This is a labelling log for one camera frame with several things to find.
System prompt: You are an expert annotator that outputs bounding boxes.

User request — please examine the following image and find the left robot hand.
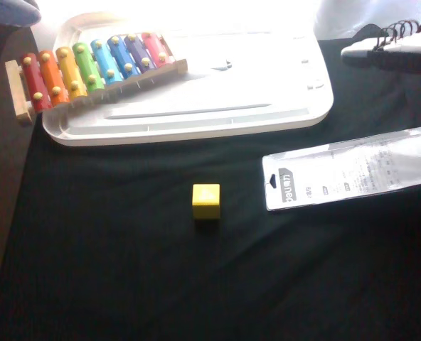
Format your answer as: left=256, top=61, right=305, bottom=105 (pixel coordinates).
left=0, top=0, right=43, bottom=28

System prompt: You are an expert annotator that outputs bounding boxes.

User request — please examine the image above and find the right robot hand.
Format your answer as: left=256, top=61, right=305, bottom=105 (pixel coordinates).
left=340, top=19, right=421, bottom=200

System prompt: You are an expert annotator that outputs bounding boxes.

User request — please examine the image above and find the rainbow wooden xylophone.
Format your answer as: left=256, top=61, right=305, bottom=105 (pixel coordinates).
left=4, top=31, right=189, bottom=126

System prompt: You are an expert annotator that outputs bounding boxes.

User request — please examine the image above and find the silver blister package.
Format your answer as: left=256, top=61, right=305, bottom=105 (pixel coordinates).
left=262, top=124, right=421, bottom=212

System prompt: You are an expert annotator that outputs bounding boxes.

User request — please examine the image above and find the white plastic lid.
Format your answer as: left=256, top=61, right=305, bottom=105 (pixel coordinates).
left=41, top=10, right=335, bottom=147

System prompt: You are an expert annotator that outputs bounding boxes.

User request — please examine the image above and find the yellow wooden cube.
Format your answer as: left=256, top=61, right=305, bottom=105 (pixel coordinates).
left=191, top=183, right=221, bottom=220

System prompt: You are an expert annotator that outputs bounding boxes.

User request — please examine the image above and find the black table cloth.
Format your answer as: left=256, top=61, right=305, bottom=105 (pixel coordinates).
left=0, top=24, right=421, bottom=341

